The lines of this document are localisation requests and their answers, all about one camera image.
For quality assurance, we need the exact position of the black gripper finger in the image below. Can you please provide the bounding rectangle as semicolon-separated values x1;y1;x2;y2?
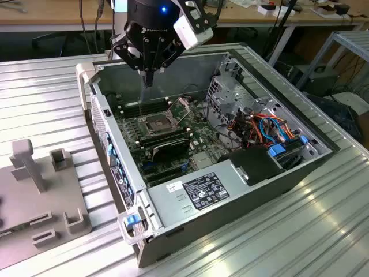
149;38;186;87
111;30;150;87

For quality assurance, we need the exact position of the metal socket cover frame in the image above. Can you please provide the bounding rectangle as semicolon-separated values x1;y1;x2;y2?
167;96;193;128

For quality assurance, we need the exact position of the CPU socket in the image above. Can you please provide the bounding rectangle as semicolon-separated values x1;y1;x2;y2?
140;112;181;137

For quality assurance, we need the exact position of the black RAM slot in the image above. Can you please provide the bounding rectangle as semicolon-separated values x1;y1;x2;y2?
119;102;171;117
138;132;193;147
117;97;170;110
137;128;193;144

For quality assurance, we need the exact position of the silver drive cage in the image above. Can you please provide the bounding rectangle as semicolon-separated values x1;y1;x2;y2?
205;51;285;136

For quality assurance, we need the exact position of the green motherboard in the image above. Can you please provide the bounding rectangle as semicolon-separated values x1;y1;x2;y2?
111;93;231;187

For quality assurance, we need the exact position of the small white box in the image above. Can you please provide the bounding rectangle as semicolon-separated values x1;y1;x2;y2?
257;4;277;17

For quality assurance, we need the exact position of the black graphics card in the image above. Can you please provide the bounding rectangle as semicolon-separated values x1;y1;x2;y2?
149;136;191;162

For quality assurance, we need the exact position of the silver chipset heat sink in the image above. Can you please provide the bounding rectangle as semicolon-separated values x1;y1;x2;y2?
191;152;216;170

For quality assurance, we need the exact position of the black expansion slot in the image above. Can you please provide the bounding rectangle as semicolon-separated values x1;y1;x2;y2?
141;164;186;176
146;171;187;184

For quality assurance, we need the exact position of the black plastic drive cover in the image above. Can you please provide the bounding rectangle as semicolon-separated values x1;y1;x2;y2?
217;145;287;188

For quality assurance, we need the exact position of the hard disk in blue carrier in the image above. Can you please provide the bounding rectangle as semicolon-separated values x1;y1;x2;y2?
266;135;311;171

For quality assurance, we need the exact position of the black equipment box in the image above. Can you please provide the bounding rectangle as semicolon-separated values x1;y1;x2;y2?
289;63;341;98

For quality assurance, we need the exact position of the silver power supply unit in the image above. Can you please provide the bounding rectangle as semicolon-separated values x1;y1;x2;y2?
146;159;252;229

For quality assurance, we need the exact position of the grey parts rack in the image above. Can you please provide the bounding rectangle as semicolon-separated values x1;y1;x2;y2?
0;137;93;271

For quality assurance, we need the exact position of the blue case latch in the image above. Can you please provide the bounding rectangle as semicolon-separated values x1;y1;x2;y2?
123;214;140;229

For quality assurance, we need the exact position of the grey open PC case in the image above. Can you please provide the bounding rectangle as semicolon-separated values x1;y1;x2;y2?
75;43;341;269

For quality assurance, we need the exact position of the dark plastic crate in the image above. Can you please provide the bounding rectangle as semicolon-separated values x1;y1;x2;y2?
305;93;363;142

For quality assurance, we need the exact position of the grey metal shelf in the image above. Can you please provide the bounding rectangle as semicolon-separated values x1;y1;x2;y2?
293;30;369;93

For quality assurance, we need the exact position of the green RAM stick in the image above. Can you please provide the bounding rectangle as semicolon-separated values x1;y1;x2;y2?
0;222;31;239

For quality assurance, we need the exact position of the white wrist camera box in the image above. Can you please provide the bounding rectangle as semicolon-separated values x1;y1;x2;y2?
172;0;219;50

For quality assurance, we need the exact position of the orange red wire bundle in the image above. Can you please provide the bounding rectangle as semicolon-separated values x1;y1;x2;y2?
227;114;262;147

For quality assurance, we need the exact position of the light blue wire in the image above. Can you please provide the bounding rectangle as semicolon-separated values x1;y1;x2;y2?
258;117;279;145

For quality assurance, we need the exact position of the blue flat wire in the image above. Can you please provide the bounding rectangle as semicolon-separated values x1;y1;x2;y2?
266;115;292;143

